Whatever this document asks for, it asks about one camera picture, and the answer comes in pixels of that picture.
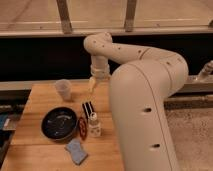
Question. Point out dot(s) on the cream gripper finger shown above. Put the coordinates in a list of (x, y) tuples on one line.
[(92, 84)]

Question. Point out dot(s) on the small clear bottle white cap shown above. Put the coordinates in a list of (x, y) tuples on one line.
[(94, 125)]

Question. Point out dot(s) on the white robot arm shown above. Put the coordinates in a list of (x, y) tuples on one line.
[(141, 78)]

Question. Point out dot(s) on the black white striped block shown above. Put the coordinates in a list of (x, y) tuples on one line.
[(88, 110)]

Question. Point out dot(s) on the translucent plastic cup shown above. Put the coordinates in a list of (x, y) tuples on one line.
[(63, 89)]

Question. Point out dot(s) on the black round bowl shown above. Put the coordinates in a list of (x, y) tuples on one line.
[(59, 123)]

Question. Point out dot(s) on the blue sponge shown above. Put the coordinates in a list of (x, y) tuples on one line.
[(76, 151)]

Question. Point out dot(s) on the white object at right edge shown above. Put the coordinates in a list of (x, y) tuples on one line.
[(205, 71)]

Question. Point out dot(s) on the red round ring object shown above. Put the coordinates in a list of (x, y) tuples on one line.
[(82, 125)]

